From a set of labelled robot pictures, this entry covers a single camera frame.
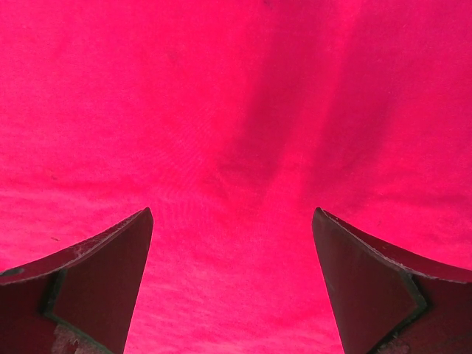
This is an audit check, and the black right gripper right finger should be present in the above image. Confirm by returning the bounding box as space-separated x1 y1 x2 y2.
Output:
312 208 471 353

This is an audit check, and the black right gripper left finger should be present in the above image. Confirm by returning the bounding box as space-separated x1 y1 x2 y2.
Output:
1 208 153 353

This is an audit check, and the magenta t-shirt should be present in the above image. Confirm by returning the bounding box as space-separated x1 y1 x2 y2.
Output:
1 1 471 353

